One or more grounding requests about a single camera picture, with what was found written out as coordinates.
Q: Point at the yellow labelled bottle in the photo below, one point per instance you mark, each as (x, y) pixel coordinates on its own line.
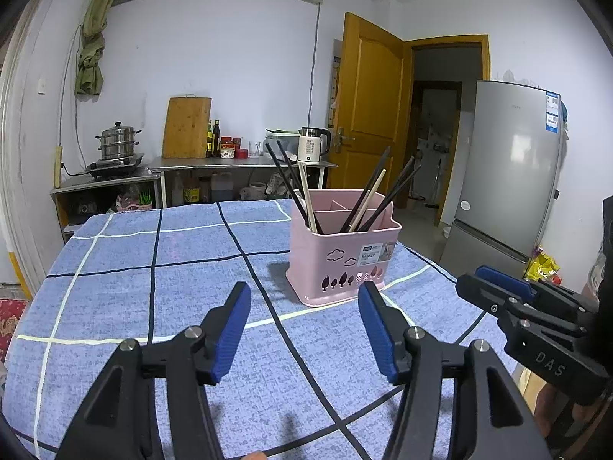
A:
(191, 192)

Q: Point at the wooden chopstick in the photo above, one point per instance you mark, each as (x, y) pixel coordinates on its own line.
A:
(371, 196)
(306, 191)

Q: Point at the black chopstick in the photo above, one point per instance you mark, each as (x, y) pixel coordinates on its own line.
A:
(292, 186)
(368, 183)
(392, 186)
(289, 167)
(400, 191)

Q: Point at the dark sauce bottle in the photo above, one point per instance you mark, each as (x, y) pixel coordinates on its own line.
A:
(209, 140)
(216, 138)

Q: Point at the clear drinking glass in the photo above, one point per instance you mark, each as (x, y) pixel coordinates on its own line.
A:
(254, 149)

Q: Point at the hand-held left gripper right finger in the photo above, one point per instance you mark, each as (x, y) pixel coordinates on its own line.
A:
(378, 333)

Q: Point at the wooden cutting board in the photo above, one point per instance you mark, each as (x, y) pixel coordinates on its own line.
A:
(187, 127)

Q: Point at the yellow wooden door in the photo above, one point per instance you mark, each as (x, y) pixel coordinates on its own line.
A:
(368, 105)

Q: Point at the pink basket with greens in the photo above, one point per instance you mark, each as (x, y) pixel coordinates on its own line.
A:
(134, 201)

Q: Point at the green knotted curtain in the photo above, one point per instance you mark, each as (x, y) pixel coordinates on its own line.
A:
(93, 33)

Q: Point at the silver refrigerator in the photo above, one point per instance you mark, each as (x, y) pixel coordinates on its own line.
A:
(512, 172)

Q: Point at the yellow snack bag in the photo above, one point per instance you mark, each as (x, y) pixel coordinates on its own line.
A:
(541, 268)

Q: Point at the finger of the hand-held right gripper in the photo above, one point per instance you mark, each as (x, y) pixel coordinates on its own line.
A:
(483, 294)
(503, 280)

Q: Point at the white wall switch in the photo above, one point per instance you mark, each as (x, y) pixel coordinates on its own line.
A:
(42, 87)

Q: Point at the white electric kettle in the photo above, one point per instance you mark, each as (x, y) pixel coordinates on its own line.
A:
(311, 147)

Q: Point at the person's left hand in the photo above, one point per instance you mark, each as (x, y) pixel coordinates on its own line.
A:
(254, 456)

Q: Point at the low steel counter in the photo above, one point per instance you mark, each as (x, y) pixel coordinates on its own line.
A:
(108, 187)

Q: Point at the yellowed power strip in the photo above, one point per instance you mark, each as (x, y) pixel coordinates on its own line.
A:
(58, 167)

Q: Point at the red patterned floor rug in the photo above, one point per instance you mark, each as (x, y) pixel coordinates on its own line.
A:
(9, 326)

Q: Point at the person's right hand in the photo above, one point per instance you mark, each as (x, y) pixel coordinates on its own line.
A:
(550, 407)

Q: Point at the pink plastic utensil basket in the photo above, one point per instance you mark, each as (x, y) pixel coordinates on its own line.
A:
(335, 258)

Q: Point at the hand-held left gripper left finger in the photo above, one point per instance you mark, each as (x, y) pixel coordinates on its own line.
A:
(230, 340)

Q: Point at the steel kitchen table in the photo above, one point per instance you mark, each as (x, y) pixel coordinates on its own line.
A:
(215, 165)

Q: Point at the steel steamer pot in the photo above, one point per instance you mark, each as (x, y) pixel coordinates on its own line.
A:
(117, 141)

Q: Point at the black tabletop stove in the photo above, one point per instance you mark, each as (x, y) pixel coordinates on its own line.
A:
(115, 167)

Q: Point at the grey plastic container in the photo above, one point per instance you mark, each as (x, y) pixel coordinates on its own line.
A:
(282, 141)

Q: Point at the blue plaid tablecloth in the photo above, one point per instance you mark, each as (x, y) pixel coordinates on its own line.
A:
(191, 273)

